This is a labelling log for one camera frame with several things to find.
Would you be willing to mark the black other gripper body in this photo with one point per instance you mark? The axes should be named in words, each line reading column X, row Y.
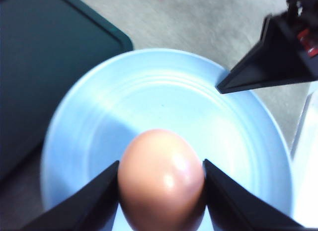
column 301, row 17

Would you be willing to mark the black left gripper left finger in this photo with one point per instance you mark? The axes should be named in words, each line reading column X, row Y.
column 92, row 208

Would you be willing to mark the brown egg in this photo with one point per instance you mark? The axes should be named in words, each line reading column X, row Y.
column 161, row 183

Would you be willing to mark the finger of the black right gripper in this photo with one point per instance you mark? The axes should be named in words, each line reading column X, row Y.
column 278, row 59

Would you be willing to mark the blue plate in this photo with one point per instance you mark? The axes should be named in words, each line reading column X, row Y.
column 166, row 90

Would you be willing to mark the black serving tray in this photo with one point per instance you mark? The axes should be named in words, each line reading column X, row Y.
column 45, row 46

